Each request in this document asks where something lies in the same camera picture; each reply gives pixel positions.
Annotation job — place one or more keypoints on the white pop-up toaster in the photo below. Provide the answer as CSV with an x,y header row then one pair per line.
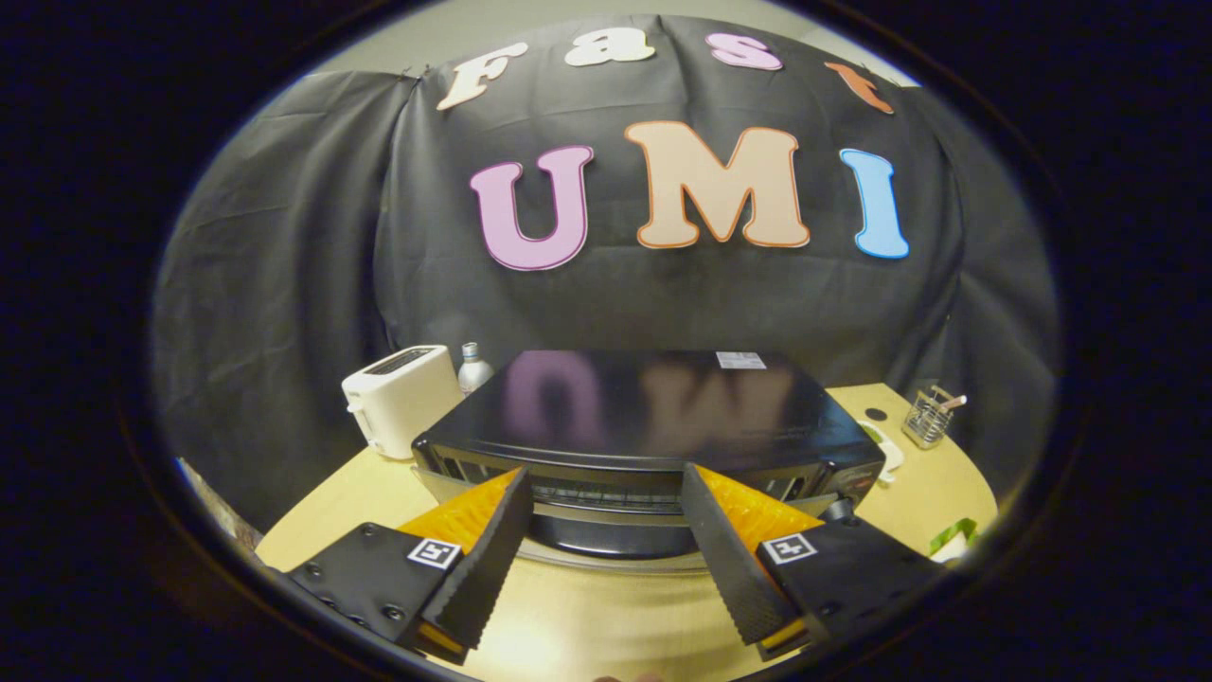
x,y
402,393

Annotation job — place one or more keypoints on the black toaster oven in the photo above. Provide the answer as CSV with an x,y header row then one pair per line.
x,y
663,407

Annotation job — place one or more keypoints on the crumpled patterned cloth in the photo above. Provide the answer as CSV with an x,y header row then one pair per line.
x,y
222,516

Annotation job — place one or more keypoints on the small white plate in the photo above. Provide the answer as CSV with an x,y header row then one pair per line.
x,y
961,555

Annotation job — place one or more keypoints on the black backdrop cloth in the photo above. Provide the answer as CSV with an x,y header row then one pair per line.
x,y
682,303

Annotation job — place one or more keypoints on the white divided spice dish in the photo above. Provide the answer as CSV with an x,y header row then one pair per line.
x,y
888,453

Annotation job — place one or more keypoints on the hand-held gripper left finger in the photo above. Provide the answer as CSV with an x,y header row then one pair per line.
x,y
488,568

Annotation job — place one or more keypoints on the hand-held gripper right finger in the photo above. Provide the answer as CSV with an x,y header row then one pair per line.
x,y
734,568

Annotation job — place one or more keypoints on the clear bottle with silver cap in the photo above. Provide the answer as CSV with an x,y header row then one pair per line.
x,y
473,371

